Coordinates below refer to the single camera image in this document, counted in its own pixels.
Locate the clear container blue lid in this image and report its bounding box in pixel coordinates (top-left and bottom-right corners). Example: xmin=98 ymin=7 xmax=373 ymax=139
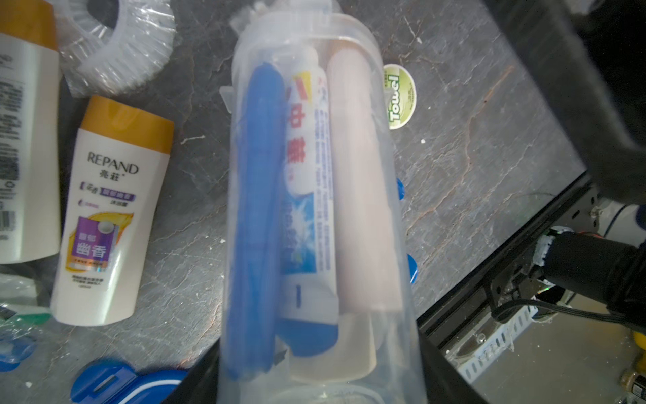
xmin=217 ymin=1 xmax=427 ymax=403

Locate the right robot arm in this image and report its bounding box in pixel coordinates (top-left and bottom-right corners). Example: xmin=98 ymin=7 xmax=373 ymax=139
xmin=486 ymin=1 xmax=645 ymax=332

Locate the blue toothbrush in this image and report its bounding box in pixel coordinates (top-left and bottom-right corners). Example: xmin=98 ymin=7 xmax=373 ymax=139
xmin=0 ymin=332 xmax=37 ymax=373
xmin=223 ymin=63 xmax=286 ymax=380

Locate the white slotted cable duct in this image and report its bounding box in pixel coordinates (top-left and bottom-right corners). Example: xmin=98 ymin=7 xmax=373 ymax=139
xmin=444 ymin=306 xmax=538 ymax=384

